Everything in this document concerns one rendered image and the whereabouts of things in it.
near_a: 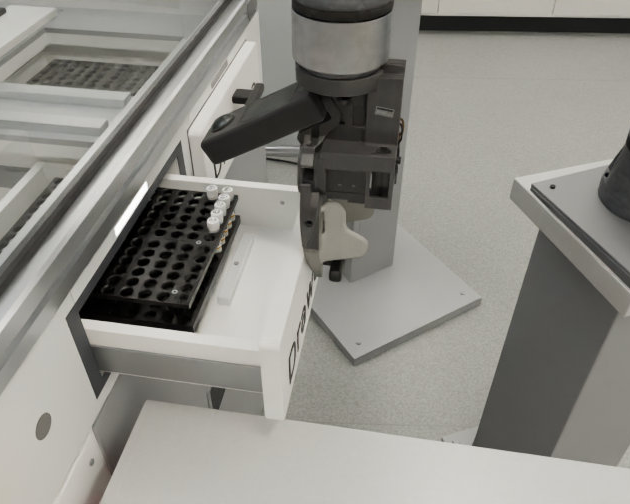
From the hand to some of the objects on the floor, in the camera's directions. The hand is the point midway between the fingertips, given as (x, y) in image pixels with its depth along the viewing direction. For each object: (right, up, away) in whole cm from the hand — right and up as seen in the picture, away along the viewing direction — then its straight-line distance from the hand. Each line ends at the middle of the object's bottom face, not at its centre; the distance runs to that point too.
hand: (315, 252), depth 61 cm
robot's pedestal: (+49, -52, +79) cm, 106 cm away
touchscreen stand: (+17, -9, +128) cm, 129 cm away
